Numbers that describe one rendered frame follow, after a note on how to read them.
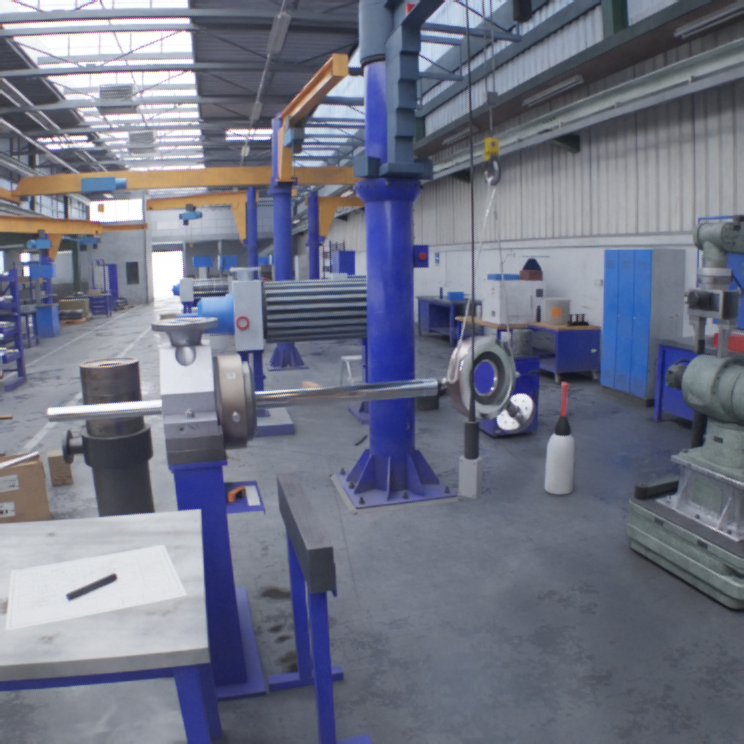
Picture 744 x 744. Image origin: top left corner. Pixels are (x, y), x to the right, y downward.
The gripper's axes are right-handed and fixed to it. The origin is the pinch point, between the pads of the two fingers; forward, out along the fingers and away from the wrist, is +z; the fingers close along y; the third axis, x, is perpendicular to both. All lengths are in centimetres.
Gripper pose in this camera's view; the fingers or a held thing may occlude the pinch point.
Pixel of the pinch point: (710, 348)
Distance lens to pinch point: 310.1
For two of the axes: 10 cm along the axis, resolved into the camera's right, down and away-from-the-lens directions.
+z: 0.2, 9.8, 1.8
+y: -3.1, -1.6, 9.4
